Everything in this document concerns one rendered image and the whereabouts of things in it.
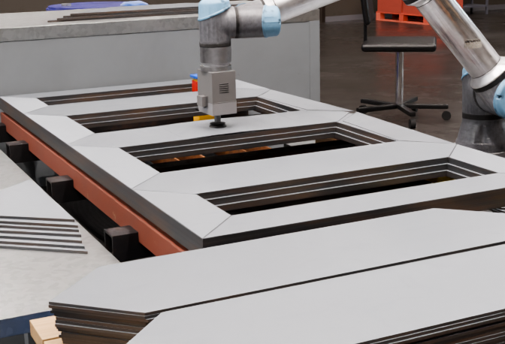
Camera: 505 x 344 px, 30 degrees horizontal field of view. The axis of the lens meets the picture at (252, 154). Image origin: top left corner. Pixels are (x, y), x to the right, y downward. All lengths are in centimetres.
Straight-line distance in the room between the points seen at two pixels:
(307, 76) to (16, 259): 180
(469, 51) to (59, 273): 120
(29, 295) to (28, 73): 148
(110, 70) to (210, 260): 173
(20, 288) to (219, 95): 83
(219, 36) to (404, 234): 91
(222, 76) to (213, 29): 11
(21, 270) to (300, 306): 64
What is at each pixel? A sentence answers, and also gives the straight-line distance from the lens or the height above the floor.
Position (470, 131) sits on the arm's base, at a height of 78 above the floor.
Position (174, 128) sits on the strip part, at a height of 85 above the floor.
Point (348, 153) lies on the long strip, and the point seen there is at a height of 85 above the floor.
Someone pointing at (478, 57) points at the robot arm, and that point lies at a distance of 239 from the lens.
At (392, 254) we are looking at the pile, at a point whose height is 85.
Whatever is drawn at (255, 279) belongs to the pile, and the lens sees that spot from 128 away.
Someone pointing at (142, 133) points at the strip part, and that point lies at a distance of 225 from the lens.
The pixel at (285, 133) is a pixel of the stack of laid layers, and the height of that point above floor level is 84.
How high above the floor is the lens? 130
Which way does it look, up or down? 13 degrees down
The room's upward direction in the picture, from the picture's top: 1 degrees counter-clockwise
